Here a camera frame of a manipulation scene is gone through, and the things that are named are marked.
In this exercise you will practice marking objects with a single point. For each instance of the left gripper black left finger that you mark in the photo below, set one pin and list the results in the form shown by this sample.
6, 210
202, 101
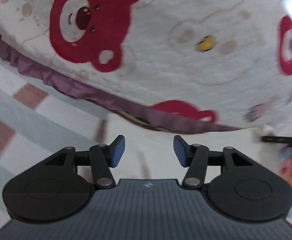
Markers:
62, 184

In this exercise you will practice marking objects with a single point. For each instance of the checkered bed sheet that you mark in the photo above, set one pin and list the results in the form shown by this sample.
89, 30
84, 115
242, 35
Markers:
37, 121

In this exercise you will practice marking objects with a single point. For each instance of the bear print quilt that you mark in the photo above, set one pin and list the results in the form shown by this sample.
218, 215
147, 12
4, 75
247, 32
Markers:
191, 66

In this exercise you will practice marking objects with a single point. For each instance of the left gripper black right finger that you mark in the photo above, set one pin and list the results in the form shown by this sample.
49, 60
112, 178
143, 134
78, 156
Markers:
233, 183

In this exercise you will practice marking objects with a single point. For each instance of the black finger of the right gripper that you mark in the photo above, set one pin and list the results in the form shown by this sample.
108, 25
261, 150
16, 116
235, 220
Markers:
277, 140

